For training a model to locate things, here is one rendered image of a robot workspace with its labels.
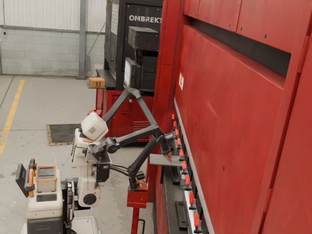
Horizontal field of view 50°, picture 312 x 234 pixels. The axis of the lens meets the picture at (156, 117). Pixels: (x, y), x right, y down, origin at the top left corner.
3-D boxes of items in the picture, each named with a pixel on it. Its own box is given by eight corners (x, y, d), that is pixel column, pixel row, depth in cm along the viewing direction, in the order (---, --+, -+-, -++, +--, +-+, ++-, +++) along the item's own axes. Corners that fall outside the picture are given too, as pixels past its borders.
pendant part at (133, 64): (123, 86, 402) (125, 56, 391) (133, 87, 405) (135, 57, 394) (129, 97, 361) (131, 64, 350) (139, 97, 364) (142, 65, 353)
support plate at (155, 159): (149, 154, 289) (149, 153, 289) (179, 157, 291) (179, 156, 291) (149, 164, 272) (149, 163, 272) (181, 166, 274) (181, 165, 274)
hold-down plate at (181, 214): (175, 203, 243) (175, 200, 242) (182, 204, 243) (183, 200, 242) (178, 230, 215) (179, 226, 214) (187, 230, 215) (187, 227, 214)
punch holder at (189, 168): (185, 180, 232) (188, 159, 226) (197, 181, 232) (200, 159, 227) (187, 191, 217) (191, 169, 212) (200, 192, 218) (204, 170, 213)
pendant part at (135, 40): (123, 95, 415) (128, 25, 387) (142, 96, 421) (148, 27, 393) (129, 108, 368) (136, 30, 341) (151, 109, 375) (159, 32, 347)
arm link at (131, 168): (155, 127, 256) (160, 135, 248) (160, 130, 259) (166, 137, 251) (124, 169, 266) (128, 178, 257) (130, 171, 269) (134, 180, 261)
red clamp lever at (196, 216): (193, 213, 171) (193, 232, 166) (201, 213, 172) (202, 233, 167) (192, 214, 173) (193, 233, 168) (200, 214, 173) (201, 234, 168)
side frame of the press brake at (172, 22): (143, 191, 417) (163, -4, 342) (210, 195, 422) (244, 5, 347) (143, 202, 394) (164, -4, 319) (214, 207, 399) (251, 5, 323)
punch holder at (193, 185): (188, 196, 213) (192, 173, 207) (201, 197, 213) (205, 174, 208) (191, 210, 199) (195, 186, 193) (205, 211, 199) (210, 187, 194)
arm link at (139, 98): (133, 94, 286) (132, 92, 275) (138, 90, 286) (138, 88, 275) (157, 137, 282) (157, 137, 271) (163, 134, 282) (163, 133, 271)
